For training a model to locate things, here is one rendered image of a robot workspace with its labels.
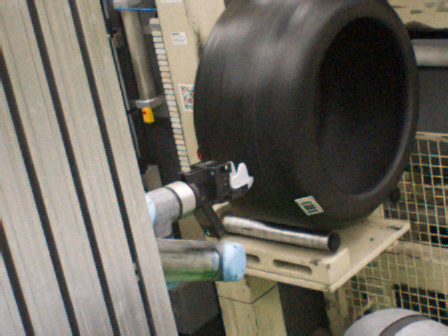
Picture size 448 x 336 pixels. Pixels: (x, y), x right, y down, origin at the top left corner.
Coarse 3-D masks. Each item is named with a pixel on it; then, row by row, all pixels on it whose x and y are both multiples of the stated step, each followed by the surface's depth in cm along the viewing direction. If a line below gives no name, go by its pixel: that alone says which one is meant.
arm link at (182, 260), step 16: (160, 240) 149; (176, 240) 155; (192, 240) 162; (160, 256) 145; (176, 256) 150; (192, 256) 155; (208, 256) 160; (224, 256) 165; (240, 256) 168; (176, 272) 150; (192, 272) 156; (208, 272) 161; (224, 272) 165; (240, 272) 168
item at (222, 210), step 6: (216, 204) 230; (222, 204) 229; (228, 204) 230; (216, 210) 227; (222, 210) 229; (228, 210) 231; (234, 210) 232; (222, 216) 228; (246, 216) 237; (228, 234) 231; (210, 240) 228; (216, 240) 228
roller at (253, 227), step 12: (228, 216) 228; (240, 216) 227; (228, 228) 227; (240, 228) 224; (252, 228) 221; (264, 228) 219; (276, 228) 217; (288, 228) 215; (300, 228) 213; (276, 240) 218; (288, 240) 214; (300, 240) 212; (312, 240) 209; (324, 240) 207; (336, 240) 207
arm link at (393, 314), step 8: (376, 312) 86; (384, 312) 85; (392, 312) 85; (400, 312) 85; (408, 312) 85; (416, 312) 86; (360, 320) 87; (368, 320) 85; (376, 320) 84; (384, 320) 84; (392, 320) 83; (352, 328) 86; (360, 328) 85; (368, 328) 84; (376, 328) 83; (384, 328) 83
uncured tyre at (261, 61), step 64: (256, 0) 200; (320, 0) 193; (384, 0) 209; (256, 64) 189; (320, 64) 190; (384, 64) 230; (256, 128) 188; (320, 128) 241; (384, 128) 233; (256, 192) 199; (320, 192) 195; (384, 192) 214
